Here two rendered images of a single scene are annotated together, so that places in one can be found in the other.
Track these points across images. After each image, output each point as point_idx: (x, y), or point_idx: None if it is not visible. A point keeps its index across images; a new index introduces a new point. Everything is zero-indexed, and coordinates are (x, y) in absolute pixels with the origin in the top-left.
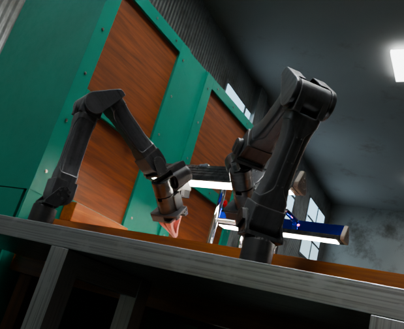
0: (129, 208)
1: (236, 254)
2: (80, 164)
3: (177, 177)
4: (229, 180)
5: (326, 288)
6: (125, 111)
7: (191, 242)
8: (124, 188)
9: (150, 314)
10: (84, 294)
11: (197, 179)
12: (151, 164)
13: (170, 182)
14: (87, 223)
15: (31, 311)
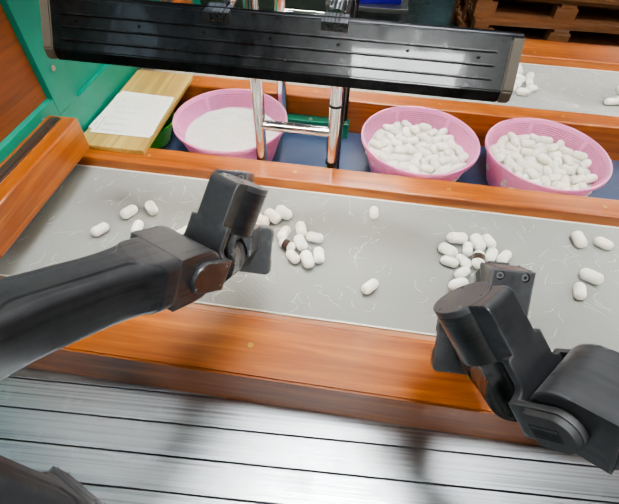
0: (35, 58)
1: (464, 414)
2: (56, 496)
3: (246, 235)
4: (319, 82)
5: None
6: (17, 336)
7: (366, 396)
8: None
9: None
10: None
11: (224, 75)
12: (191, 298)
13: (237, 256)
14: (25, 215)
15: None
